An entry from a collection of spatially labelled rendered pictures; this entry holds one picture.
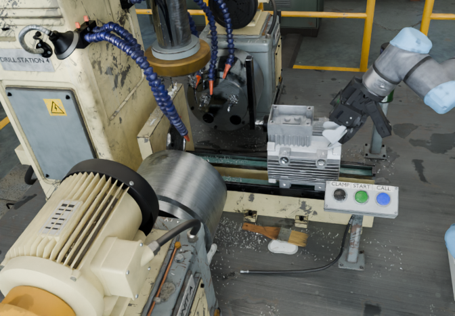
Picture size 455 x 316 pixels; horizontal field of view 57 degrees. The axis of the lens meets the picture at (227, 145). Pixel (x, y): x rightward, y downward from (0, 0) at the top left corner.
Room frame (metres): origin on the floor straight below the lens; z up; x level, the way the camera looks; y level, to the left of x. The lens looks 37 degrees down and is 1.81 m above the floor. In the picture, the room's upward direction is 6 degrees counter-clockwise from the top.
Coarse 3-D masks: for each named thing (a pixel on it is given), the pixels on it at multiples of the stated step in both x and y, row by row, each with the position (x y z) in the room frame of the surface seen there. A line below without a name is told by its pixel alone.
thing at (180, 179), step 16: (144, 160) 0.86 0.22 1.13; (160, 160) 0.82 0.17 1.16; (176, 160) 0.81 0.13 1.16; (192, 160) 0.82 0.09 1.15; (144, 176) 0.77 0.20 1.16; (160, 176) 0.76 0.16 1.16; (176, 176) 0.76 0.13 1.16; (192, 176) 0.77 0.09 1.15; (208, 176) 0.79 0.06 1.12; (160, 192) 0.70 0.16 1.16; (176, 192) 0.71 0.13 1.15; (192, 192) 0.72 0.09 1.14; (208, 192) 0.74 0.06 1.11; (224, 192) 0.80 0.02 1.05; (160, 208) 0.67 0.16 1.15; (176, 208) 0.67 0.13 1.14; (192, 208) 0.68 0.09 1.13; (208, 208) 0.70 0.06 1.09; (208, 224) 0.67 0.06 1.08; (208, 240) 0.66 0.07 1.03
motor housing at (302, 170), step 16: (320, 128) 0.96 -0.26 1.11; (320, 144) 0.91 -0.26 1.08; (272, 160) 0.91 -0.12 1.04; (304, 160) 0.89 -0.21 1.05; (336, 160) 0.87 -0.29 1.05; (272, 176) 0.91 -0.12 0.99; (288, 176) 0.89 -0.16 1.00; (304, 176) 0.88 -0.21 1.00; (320, 176) 0.87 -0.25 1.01; (336, 176) 0.86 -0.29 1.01
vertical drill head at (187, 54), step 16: (160, 0) 1.03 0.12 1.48; (176, 0) 1.03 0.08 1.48; (160, 16) 1.03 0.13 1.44; (176, 16) 1.03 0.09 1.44; (160, 32) 1.04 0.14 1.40; (176, 32) 1.03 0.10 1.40; (160, 48) 1.04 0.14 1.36; (176, 48) 1.03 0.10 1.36; (192, 48) 1.03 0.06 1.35; (208, 48) 1.06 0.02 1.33; (160, 64) 0.99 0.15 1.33; (176, 64) 0.98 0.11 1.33; (192, 64) 0.99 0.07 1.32; (192, 80) 1.01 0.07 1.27
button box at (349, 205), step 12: (348, 192) 0.73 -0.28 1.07; (372, 192) 0.72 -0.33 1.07; (384, 192) 0.71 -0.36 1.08; (396, 192) 0.71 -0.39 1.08; (324, 204) 0.72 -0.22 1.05; (336, 204) 0.71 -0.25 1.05; (348, 204) 0.71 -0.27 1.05; (360, 204) 0.70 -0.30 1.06; (372, 204) 0.69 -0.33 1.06; (396, 204) 0.68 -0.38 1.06; (372, 216) 0.70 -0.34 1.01; (384, 216) 0.68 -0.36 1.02; (396, 216) 0.67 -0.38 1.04
